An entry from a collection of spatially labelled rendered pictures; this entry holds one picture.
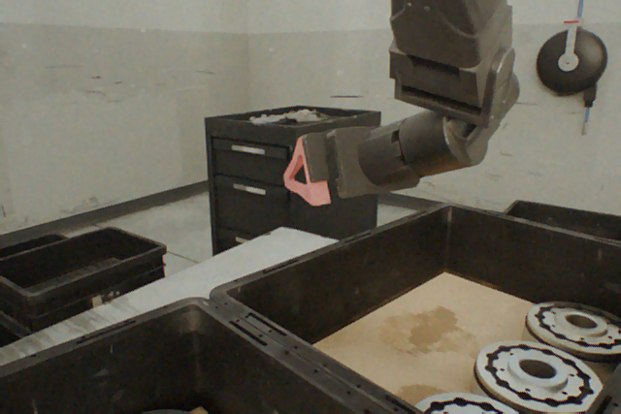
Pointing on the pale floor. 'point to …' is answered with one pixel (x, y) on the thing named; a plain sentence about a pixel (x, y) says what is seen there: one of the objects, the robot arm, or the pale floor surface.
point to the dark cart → (315, 225)
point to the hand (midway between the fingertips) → (324, 175)
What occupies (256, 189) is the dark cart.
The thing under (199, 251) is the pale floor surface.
